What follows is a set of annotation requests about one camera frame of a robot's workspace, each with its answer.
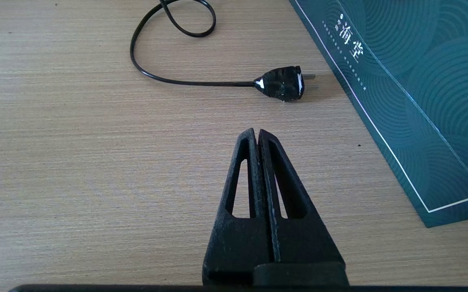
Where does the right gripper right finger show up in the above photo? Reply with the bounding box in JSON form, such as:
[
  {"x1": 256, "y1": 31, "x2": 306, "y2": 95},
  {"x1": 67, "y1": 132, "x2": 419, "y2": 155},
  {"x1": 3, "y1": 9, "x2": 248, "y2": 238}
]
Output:
[{"x1": 257, "y1": 129, "x2": 345, "y2": 264}]

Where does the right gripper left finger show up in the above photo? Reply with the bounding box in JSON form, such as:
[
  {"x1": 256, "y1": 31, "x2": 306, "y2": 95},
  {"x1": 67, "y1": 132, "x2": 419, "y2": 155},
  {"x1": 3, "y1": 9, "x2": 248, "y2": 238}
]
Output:
[{"x1": 202, "y1": 128, "x2": 275, "y2": 285}]

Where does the black cable with clip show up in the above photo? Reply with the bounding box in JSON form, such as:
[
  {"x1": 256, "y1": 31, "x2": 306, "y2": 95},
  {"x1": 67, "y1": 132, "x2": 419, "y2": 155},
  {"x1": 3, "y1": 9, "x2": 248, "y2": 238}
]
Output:
[{"x1": 129, "y1": 0, "x2": 319, "y2": 102}]

